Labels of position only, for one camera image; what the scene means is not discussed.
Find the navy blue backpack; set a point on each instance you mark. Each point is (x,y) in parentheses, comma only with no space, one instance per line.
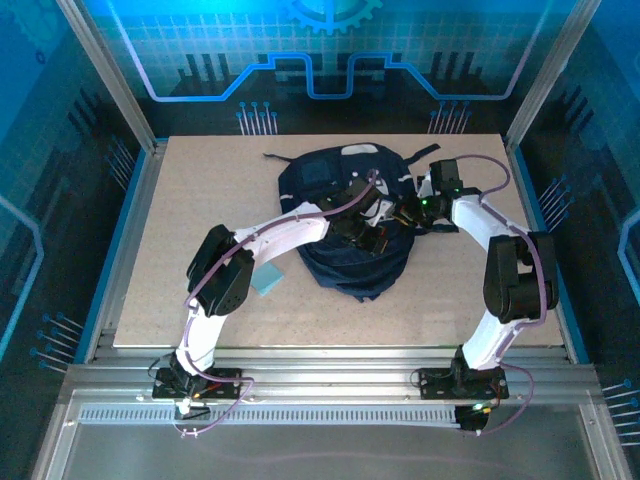
(350,275)

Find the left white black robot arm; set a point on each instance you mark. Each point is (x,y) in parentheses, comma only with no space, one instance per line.
(220,270)

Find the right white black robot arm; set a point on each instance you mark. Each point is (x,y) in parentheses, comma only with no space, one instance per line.
(520,280)

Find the light blue sticky note pad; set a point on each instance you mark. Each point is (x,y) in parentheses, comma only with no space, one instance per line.
(267,280)

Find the black controller box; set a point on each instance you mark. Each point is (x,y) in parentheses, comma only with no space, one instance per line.
(470,420)

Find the grey metal panel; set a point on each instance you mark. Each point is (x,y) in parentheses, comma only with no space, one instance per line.
(325,452)

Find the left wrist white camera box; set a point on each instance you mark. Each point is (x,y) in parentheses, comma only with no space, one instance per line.
(380,209)

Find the aluminium table side rail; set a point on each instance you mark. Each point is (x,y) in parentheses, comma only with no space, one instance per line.
(129,260)
(519,170)

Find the aluminium frame beam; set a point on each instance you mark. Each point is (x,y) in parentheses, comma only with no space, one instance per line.
(325,375)

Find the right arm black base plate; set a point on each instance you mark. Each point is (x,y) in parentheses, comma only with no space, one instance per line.
(430,386)

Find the aluminium frame post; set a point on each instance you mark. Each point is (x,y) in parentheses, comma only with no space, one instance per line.
(549,75)
(114,75)

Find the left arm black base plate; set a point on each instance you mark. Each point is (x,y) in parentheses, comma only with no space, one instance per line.
(230,386)

